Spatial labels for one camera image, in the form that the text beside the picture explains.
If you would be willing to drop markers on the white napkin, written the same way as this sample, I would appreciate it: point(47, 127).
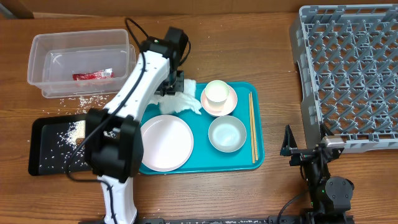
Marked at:
point(180, 101)

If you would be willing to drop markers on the right wooden chopstick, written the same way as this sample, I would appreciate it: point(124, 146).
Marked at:
point(254, 128)

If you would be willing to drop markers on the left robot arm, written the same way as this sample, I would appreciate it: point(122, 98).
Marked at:
point(113, 140)

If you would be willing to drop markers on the teal serving tray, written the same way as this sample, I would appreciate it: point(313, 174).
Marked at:
point(205, 158)

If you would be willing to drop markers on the clear plastic bin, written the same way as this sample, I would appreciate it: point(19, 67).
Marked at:
point(54, 58)

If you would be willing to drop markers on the wooden chopstick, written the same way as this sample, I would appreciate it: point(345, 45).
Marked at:
point(251, 129)
point(254, 128)

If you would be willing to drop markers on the red snack wrapper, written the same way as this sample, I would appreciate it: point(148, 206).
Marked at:
point(98, 75)

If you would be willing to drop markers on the white cup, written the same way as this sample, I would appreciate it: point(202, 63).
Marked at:
point(217, 92)

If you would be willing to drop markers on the small white saucer bowl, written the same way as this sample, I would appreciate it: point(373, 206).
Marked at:
point(227, 108)

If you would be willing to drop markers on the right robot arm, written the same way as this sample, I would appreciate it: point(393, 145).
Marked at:
point(330, 196)

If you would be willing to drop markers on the large white plate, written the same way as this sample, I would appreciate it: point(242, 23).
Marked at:
point(168, 143)

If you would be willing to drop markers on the grey dishwasher rack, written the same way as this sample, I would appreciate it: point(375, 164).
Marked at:
point(347, 60)

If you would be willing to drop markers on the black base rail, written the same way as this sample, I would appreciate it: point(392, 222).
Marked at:
point(211, 221)

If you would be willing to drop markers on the left wooden chopstick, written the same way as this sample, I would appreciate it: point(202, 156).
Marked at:
point(251, 129)

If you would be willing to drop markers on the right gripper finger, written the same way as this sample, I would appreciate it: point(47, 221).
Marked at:
point(325, 131)
point(289, 144)

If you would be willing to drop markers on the pile of white rice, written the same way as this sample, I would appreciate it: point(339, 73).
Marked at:
point(74, 132)

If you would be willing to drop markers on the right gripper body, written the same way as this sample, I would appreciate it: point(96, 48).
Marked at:
point(301, 157)

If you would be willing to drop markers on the black tray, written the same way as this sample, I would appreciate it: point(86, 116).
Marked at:
point(46, 156)

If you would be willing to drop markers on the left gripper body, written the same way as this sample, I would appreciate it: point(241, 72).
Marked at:
point(175, 81)

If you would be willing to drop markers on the grey bowl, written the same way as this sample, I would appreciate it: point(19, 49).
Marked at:
point(227, 134)

